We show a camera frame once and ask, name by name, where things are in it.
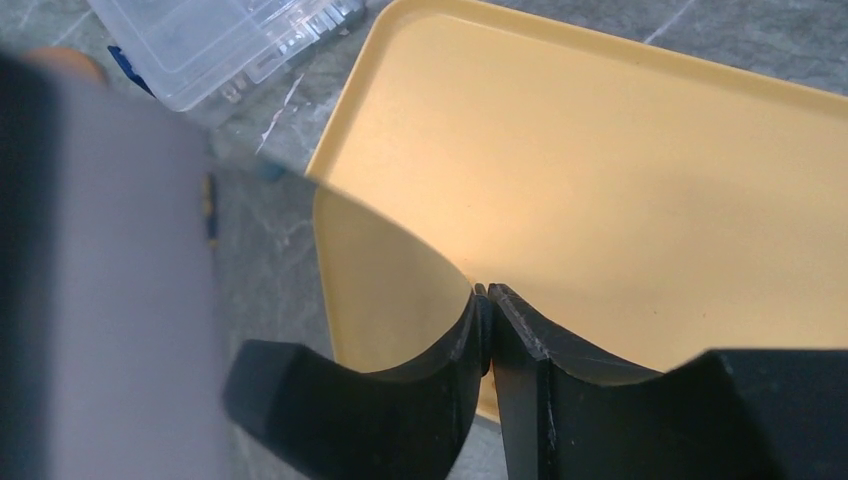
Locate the clear plastic screw box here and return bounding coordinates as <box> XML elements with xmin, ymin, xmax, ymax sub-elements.
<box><xmin>90</xmin><ymin>0</ymin><xmax>365</xmax><ymax>112</ymax></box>

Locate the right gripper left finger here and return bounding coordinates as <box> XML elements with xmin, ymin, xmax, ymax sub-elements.
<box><xmin>223</xmin><ymin>287</ymin><xmax>491</xmax><ymax>479</ymax></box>

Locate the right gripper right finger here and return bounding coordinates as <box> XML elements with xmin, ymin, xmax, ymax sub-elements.
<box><xmin>488</xmin><ymin>284</ymin><xmax>847</xmax><ymax>479</ymax></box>

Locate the brown round coaster right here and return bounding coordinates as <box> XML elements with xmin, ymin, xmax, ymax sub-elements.
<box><xmin>23</xmin><ymin>46</ymin><xmax>109</xmax><ymax>88</ymax></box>

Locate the yellow serving tray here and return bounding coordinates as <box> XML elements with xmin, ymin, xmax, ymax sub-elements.
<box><xmin>305</xmin><ymin>0</ymin><xmax>848</xmax><ymax>422</ymax></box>

